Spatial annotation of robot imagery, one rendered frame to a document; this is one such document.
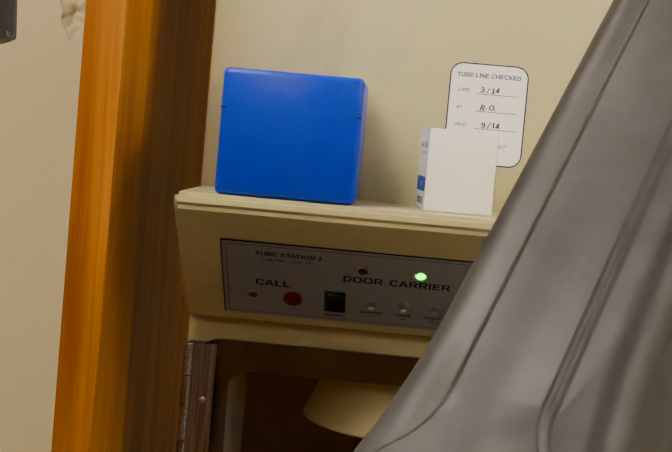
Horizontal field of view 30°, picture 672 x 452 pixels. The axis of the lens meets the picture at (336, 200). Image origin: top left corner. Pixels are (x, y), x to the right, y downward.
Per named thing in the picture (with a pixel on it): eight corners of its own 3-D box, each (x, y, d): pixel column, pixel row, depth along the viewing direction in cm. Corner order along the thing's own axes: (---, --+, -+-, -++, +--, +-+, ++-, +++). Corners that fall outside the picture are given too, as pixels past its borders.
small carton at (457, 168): (415, 206, 95) (422, 127, 95) (480, 211, 96) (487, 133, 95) (422, 210, 90) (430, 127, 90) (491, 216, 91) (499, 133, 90)
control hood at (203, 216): (187, 309, 100) (197, 184, 100) (594, 348, 99) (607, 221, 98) (159, 331, 89) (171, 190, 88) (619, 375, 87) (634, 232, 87)
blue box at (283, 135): (232, 187, 99) (242, 73, 98) (358, 199, 98) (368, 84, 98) (213, 193, 89) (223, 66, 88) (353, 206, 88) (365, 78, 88)
